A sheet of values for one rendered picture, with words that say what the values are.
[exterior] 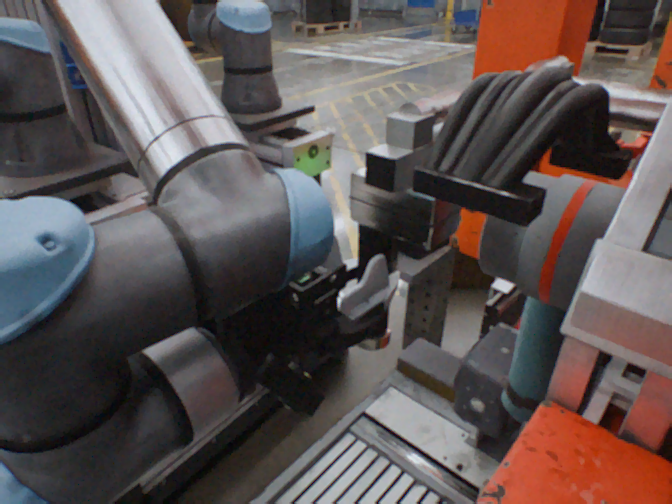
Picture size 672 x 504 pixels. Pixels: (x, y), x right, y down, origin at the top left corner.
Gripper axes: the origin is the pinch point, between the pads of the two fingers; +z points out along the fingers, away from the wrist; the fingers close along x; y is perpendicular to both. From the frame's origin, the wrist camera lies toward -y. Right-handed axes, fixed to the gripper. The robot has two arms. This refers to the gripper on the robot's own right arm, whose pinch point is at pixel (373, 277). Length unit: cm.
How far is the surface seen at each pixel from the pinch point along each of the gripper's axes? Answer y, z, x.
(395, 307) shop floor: -83, 91, 55
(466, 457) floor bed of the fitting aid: -75, 44, 1
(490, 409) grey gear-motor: -51, 39, -3
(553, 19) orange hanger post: 20, 60, 8
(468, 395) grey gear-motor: -51, 39, 2
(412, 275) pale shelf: -38, 54, 27
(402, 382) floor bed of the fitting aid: -75, 54, 27
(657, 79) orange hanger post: -18, 253, 18
